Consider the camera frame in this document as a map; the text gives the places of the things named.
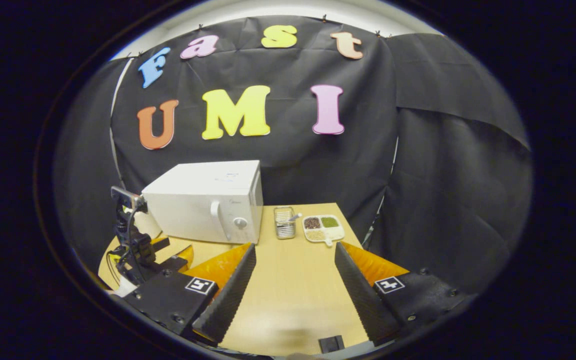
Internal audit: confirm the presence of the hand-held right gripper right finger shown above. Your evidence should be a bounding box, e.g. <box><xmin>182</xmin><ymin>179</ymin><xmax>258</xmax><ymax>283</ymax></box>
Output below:
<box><xmin>334</xmin><ymin>241</ymin><xmax>479</xmax><ymax>347</ymax></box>

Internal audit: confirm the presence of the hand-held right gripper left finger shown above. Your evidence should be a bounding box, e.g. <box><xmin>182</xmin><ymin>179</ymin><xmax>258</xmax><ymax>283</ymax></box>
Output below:
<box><xmin>123</xmin><ymin>242</ymin><xmax>258</xmax><ymax>347</ymax></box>

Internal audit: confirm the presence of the white microwave oven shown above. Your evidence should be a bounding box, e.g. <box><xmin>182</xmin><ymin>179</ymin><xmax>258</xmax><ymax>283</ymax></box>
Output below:
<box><xmin>141</xmin><ymin>160</ymin><xmax>264</xmax><ymax>245</ymax></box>

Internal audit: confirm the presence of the white divided grain dish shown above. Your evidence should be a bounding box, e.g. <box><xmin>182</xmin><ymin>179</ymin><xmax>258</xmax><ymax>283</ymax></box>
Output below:
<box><xmin>302</xmin><ymin>214</ymin><xmax>345</xmax><ymax>247</ymax></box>

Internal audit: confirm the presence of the metal wire basket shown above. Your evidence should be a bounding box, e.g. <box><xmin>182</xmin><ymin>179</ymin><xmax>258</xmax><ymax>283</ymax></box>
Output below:
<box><xmin>273</xmin><ymin>206</ymin><xmax>297</xmax><ymax>240</ymax></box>

